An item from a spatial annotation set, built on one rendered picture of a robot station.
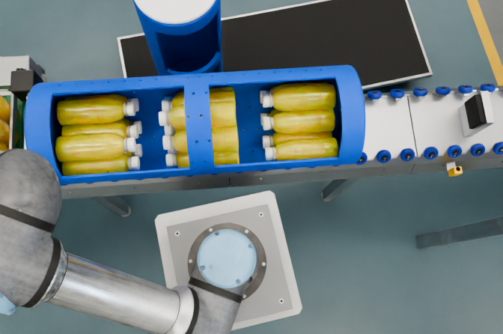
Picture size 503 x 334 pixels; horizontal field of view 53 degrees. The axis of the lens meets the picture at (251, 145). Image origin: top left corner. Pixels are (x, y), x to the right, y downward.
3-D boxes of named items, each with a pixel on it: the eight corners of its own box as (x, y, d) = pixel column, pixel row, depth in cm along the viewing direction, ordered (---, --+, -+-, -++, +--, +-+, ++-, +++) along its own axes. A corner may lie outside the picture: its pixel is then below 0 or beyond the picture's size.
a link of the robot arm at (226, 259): (261, 244, 115) (266, 238, 102) (240, 302, 111) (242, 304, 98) (212, 225, 115) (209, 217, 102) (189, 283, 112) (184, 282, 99)
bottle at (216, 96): (234, 90, 141) (166, 94, 140) (236, 115, 142) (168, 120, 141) (233, 89, 148) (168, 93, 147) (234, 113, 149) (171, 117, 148)
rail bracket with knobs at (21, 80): (45, 107, 164) (33, 96, 154) (22, 108, 164) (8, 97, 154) (46, 79, 166) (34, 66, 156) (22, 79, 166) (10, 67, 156)
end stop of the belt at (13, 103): (13, 216, 150) (8, 214, 147) (10, 216, 150) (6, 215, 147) (17, 88, 160) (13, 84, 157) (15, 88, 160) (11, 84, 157)
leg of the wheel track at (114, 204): (131, 216, 245) (99, 195, 185) (119, 217, 245) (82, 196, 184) (131, 204, 247) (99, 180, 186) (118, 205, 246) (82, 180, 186)
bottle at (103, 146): (60, 167, 139) (129, 162, 140) (53, 149, 134) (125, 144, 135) (64, 149, 144) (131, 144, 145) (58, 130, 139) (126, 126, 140)
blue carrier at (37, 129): (348, 174, 157) (373, 146, 129) (58, 195, 151) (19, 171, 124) (335, 89, 165) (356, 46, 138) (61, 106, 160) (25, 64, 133)
